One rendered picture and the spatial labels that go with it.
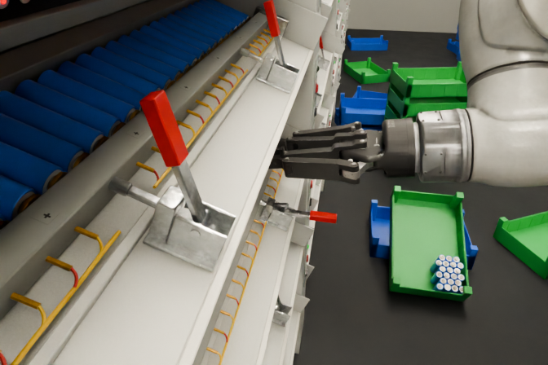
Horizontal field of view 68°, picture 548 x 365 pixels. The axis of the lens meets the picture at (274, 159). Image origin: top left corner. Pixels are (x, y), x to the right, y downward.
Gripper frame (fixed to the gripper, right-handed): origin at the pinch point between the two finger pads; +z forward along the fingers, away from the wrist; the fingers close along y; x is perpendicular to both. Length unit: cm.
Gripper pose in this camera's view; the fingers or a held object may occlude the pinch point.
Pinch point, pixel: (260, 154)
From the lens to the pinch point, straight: 56.2
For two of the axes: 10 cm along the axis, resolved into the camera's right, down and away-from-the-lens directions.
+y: -2.0, 4.9, -8.5
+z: -9.7, 0.4, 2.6
